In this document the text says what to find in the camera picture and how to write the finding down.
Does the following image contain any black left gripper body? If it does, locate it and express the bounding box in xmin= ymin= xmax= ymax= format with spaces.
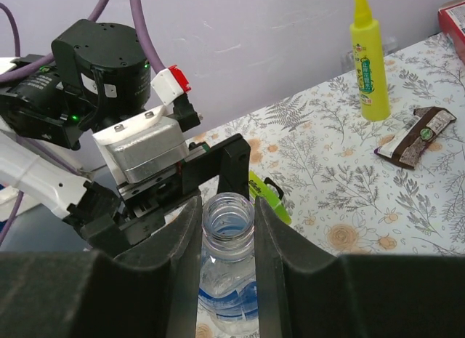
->
xmin=68 ymin=134 xmax=251 ymax=257

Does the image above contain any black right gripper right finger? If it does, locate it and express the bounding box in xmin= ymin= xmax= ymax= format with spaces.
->
xmin=254 ymin=198 xmax=464 ymax=337

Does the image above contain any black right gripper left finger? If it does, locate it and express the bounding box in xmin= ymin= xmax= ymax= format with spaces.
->
xmin=1 ymin=197 xmax=202 ymax=337

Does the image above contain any small blue-label water bottle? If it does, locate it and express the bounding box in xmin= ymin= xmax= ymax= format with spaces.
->
xmin=198 ymin=193 xmax=259 ymax=337

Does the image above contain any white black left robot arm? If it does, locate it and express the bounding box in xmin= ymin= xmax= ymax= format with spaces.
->
xmin=1 ymin=19 xmax=251 ymax=256

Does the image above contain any yellow squeeze bottle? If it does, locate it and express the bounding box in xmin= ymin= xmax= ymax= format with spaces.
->
xmin=349 ymin=0 xmax=390 ymax=122

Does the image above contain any black green razor box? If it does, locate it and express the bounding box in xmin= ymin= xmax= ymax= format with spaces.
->
xmin=248 ymin=170 xmax=291 ymax=225

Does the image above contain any floral table cloth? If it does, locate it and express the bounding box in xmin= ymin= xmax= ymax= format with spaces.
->
xmin=195 ymin=34 xmax=464 ymax=256

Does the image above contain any brown chocolate bar wrapper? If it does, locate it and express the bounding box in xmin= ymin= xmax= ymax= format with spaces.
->
xmin=374 ymin=106 xmax=457 ymax=169

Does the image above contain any red white toothpaste box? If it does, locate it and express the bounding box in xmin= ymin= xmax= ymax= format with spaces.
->
xmin=437 ymin=0 xmax=465 ymax=63

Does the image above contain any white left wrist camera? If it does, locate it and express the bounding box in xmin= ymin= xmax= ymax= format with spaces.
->
xmin=92 ymin=105 xmax=189 ymax=185

